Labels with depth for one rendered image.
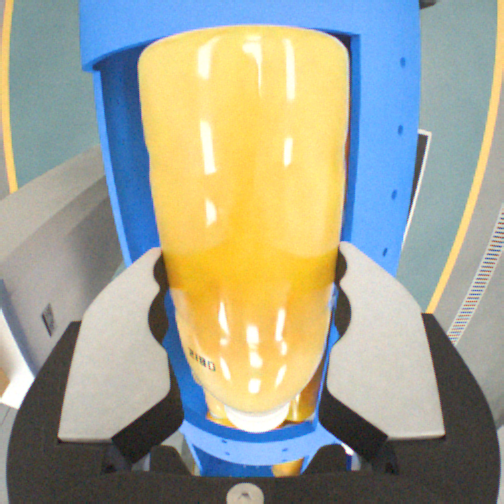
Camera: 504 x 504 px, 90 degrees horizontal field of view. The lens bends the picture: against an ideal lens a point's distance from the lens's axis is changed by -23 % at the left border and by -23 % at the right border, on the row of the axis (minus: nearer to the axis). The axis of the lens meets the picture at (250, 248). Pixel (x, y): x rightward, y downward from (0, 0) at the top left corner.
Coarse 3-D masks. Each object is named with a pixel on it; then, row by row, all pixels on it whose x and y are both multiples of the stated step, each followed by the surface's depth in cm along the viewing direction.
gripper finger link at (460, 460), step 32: (448, 352) 7; (448, 384) 6; (448, 416) 5; (480, 416) 5; (384, 448) 5; (416, 448) 5; (448, 448) 5; (480, 448) 4; (416, 480) 4; (448, 480) 4; (480, 480) 4
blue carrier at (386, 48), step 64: (128, 0) 12; (192, 0) 12; (256, 0) 12; (320, 0) 12; (384, 0) 13; (128, 64) 28; (384, 64) 14; (128, 128) 31; (384, 128) 16; (128, 192) 32; (384, 192) 18; (128, 256) 32; (384, 256) 22; (192, 384) 54; (192, 448) 53; (256, 448) 29
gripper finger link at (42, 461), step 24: (72, 336) 8; (48, 360) 7; (48, 384) 6; (24, 408) 5; (48, 408) 6; (24, 432) 5; (48, 432) 5; (24, 456) 4; (48, 456) 5; (72, 456) 5; (96, 456) 5; (120, 456) 6; (24, 480) 4; (48, 480) 4; (72, 480) 4
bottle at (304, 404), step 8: (320, 368) 38; (320, 376) 39; (312, 384) 39; (320, 384) 41; (304, 392) 39; (312, 392) 40; (296, 400) 40; (304, 400) 40; (312, 400) 41; (296, 408) 41; (304, 408) 41; (312, 408) 42; (288, 416) 43; (296, 416) 42; (304, 416) 43
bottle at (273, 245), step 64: (192, 64) 7; (256, 64) 7; (320, 64) 7; (192, 128) 7; (256, 128) 7; (320, 128) 8; (192, 192) 8; (256, 192) 8; (320, 192) 9; (192, 256) 9; (256, 256) 9; (320, 256) 10; (192, 320) 11; (256, 320) 10; (320, 320) 12; (256, 384) 12
